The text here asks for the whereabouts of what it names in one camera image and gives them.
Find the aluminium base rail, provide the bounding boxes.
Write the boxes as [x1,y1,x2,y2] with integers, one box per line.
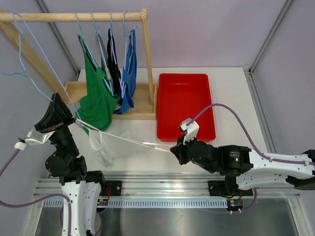
[34,172,300,208]

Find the green tank top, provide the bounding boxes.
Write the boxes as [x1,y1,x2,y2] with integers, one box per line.
[76,35,119,131]

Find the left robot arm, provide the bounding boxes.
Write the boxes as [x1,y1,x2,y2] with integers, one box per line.
[34,93,107,236]

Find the red plastic bin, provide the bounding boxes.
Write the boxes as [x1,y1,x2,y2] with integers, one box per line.
[157,73,212,142]

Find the grey tank top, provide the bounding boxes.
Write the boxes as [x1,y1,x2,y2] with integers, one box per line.
[96,32,123,114]

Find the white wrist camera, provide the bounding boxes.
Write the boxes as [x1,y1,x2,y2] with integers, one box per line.
[179,118,199,145]
[14,129,55,150]

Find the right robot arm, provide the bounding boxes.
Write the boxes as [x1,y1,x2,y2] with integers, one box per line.
[170,137,315,196]

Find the black tank top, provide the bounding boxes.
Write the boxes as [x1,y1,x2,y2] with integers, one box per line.
[106,28,125,105]

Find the light blue hanger of grey top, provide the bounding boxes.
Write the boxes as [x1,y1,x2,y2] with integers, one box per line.
[90,12,114,96]

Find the light blue hanger of black top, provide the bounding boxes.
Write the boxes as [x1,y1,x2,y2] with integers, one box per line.
[108,11,125,99]

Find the light blue hanger of white top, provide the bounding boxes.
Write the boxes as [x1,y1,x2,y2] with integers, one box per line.
[0,12,72,112]

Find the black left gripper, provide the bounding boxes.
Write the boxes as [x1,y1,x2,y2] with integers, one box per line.
[35,92,80,158]

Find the white camisole tank top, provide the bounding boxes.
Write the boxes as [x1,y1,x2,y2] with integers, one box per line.
[75,119,170,167]

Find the light blue hanger of green top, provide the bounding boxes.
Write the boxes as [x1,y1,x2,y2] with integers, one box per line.
[73,11,115,96]

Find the blue tank top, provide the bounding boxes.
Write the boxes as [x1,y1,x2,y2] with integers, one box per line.
[114,28,137,115]

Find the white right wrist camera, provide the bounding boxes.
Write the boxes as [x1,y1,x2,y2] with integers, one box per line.
[179,118,199,145]

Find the wooden clothes rack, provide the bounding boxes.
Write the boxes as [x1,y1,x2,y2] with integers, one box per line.
[0,8,158,120]

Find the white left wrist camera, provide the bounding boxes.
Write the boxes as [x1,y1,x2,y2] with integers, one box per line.
[14,129,55,150]

